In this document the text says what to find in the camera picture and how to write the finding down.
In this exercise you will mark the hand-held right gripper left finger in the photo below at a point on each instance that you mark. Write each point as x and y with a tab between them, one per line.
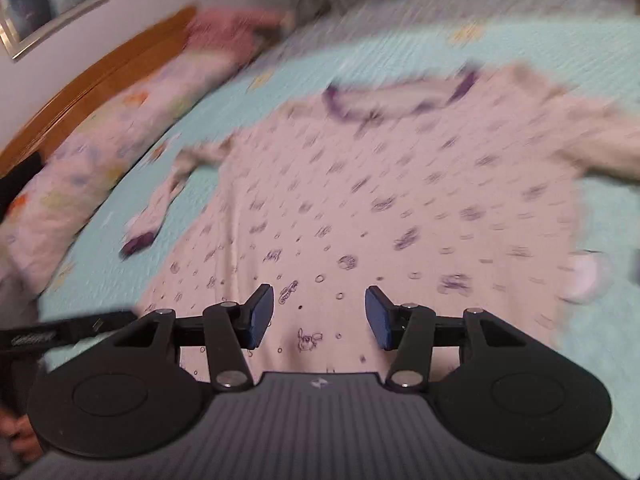
262	317

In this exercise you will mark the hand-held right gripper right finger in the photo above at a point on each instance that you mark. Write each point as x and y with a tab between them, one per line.
377	317

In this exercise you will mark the framed wedding photo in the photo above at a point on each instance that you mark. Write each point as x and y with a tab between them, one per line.
45	0

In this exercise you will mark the floral pillow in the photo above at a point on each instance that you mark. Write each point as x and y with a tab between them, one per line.
100	160

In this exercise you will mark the green quilted bee bedspread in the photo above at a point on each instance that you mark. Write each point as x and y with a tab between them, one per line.
500	35

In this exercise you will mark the wooden headboard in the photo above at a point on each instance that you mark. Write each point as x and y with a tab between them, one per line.
100	75

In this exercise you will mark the dark blurred object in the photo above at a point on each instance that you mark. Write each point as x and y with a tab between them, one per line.
17	185

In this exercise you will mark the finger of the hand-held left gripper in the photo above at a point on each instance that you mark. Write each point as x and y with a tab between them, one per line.
95	326

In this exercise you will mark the pink printed pajama top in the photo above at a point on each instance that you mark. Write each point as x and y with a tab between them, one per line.
375	185

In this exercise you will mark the person's left hand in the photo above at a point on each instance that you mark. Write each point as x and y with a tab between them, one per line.
17	437

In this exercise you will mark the pink floral garment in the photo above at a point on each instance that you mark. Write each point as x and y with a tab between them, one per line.
225	35

